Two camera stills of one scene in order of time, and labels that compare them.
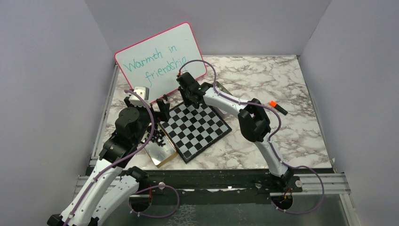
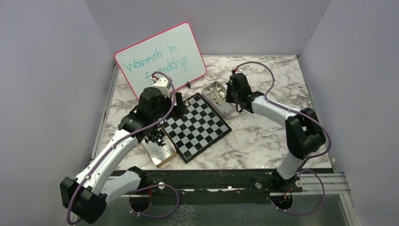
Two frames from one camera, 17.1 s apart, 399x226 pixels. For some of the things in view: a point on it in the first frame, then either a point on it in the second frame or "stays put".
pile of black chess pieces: [156, 137] stays put
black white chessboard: [192, 130] stays put
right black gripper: [187, 102] to [228, 99]
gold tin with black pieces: [159, 148] stays put
